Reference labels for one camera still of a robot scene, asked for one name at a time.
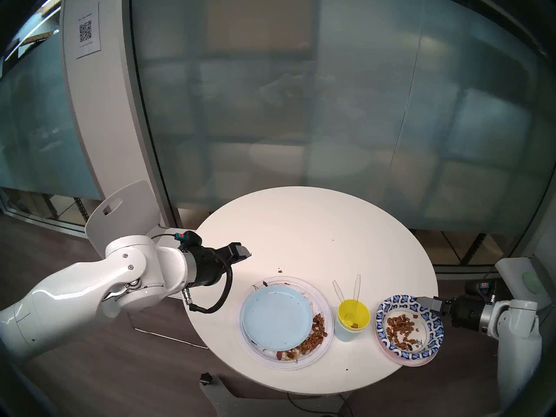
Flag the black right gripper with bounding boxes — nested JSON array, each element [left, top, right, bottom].
[[416, 295, 486, 333]]

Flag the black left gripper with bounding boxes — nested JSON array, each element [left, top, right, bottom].
[[187, 242, 252, 289]]

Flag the blue patterned paper bowl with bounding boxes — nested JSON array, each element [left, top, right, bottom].
[[376, 295, 444, 360]]

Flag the pink plate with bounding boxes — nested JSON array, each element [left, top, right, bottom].
[[376, 329, 440, 367]]

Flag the light blue plate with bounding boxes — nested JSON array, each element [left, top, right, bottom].
[[242, 285, 314, 351]]

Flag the yellow plastic cup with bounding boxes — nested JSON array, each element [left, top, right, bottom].
[[338, 299, 371, 331]]

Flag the brown granola crumbs heap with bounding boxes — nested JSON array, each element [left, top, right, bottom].
[[386, 314, 422, 350]]

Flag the white chair with green pad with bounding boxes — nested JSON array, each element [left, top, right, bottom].
[[495, 256, 550, 310]]

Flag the light blue plastic cup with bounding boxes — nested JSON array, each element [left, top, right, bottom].
[[334, 314, 369, 343]]

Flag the green round seat pad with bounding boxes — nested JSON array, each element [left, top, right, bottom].
[[523, 271, 544, 295]]

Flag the brown food scraps heap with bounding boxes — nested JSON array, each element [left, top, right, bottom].
[[252, 281, 328, 362]]

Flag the black left arm hose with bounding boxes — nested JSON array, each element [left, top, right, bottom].
[[182, 256, 233, 314]]

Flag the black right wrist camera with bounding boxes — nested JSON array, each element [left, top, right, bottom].
[[466, 280, 498, 296]]

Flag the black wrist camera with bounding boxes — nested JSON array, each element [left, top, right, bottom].
[[466, 280, 498, 296], [174, 231, 203, 252]]

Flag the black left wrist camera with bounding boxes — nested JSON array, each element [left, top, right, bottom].
[[174, 231, 203, 252]]

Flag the perforated metal shelf bracket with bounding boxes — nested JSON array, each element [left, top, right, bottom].
[[460, 233, 488, 267]]

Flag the white chair with handle hole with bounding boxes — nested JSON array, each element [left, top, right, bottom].
[[85, 180, 209, 349]]

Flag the black cable under table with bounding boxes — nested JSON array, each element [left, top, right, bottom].
[[286, 392, 349, 417]]

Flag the QR code wall sign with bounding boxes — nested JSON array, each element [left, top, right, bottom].
[[76, 3, 102, 60]]

